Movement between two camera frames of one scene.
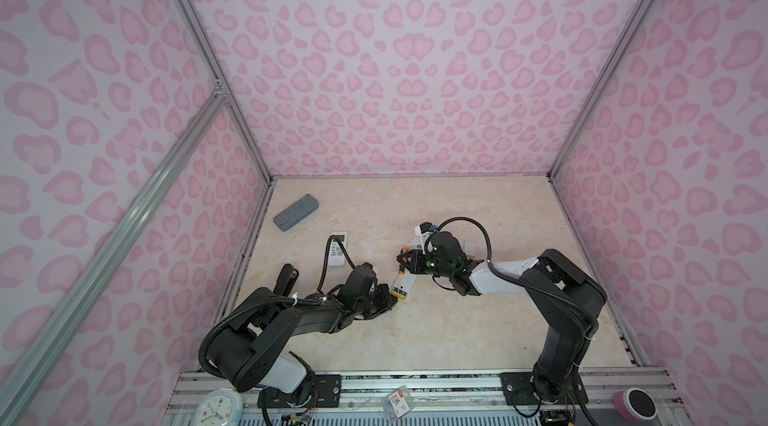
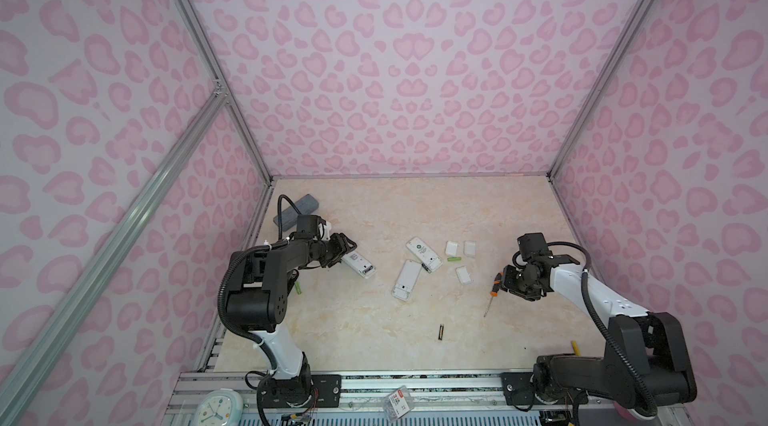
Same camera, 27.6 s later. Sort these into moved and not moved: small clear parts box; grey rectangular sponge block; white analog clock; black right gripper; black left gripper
Moved: black right gripper; black left gripper
Not moved: white analog clock; small clear parts box; grey rectangular sponge block
